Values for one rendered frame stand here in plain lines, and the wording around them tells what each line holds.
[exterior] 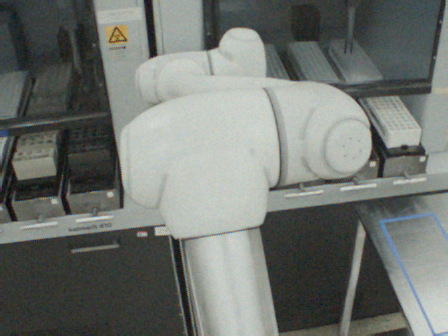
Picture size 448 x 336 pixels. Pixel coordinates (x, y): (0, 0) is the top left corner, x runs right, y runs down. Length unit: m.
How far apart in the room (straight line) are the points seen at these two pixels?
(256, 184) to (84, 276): 1.10
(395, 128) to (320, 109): 0.92
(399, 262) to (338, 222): 0.45
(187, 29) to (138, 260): 0.69
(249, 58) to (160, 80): 0.20
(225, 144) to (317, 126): 0.11
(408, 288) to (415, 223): 0.21
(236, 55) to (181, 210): 0.62
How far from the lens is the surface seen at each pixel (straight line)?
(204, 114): 0.67
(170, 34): 1.35
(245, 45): 1.22
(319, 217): 1.63
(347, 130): 0.67
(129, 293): 1.76
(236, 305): 0.68
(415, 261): 1.27
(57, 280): 1.73
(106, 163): 1.52
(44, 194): 1.51
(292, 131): 0.68
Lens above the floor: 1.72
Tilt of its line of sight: 41 degrees down
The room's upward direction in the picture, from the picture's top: 2 degrees clockwise
